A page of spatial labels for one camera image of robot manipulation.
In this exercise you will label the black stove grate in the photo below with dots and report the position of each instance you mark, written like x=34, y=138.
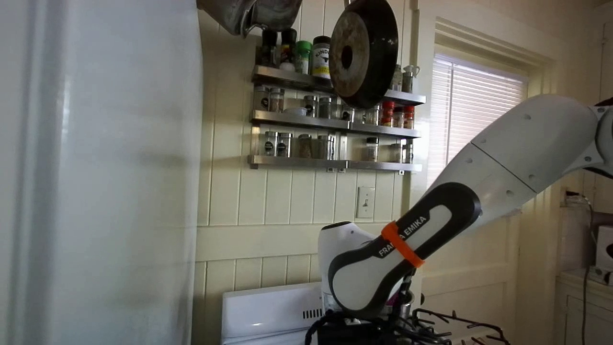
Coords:
x=475, y=324

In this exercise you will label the red spice jar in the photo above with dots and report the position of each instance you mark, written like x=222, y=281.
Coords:
x=408, y=115
x=387, y=113

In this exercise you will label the hanging steel pot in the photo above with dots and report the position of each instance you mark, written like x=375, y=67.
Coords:
x=222, y=11
x=278, y=11

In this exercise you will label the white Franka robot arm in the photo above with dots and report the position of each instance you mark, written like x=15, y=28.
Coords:
x=542, y=145

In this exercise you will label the wall plug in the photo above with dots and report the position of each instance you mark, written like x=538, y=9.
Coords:
x=573, y=195

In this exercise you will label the white refrigerator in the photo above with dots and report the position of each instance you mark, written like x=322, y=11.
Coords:
x=96, y=191

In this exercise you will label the black lidded white jar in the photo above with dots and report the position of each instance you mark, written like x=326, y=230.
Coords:
x=320, y=57

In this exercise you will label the dark spice bottle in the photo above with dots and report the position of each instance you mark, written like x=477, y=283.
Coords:
x=287, y=48
x=268, y=48

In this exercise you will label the metal spice rack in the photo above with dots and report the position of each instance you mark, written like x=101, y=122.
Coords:
x=331, y=165

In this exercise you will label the white electrical box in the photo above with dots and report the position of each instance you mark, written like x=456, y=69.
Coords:
x=605, y=245

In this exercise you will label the glass spice jar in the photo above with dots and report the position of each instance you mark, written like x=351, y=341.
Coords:
x=268, y=143
x=305, y=145
x=308, y=105
x=270, y=97
x=408, y=76
x=370, y=147
x=283, y=143
x=324, y=107

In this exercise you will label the white door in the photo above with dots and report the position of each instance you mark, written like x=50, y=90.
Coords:
x=485, y=268

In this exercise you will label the white cabinet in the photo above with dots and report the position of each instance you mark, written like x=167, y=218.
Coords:
x=596, y=312

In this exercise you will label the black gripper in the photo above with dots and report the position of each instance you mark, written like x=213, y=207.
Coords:
x=351, y=331

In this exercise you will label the green capped spice jar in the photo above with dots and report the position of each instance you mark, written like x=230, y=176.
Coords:
x=303, y=57

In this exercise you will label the white wall switch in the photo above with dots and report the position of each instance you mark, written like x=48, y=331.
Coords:
x=364, y=201

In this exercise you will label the hanging black frying pan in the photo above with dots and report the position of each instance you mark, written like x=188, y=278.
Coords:
x=375, y=50

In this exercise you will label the white gas stove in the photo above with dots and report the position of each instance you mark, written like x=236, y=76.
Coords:
x=268, y=312

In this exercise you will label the white window blind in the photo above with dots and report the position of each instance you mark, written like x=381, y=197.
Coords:
x=465, y=96

